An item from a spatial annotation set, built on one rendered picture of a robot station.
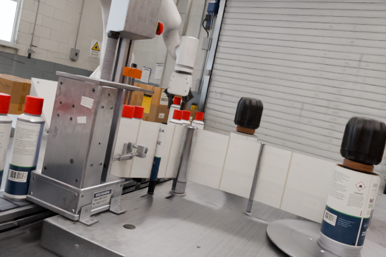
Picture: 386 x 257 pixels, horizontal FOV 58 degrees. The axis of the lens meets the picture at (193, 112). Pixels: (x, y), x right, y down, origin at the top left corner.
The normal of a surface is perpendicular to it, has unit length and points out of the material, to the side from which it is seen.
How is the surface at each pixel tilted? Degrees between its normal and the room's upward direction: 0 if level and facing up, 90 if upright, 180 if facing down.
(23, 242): 0
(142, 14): 90
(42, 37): 90
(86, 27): 90
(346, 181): 90
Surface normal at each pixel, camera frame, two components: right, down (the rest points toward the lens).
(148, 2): 0.50, 0.15
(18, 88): 0.78, 0.23
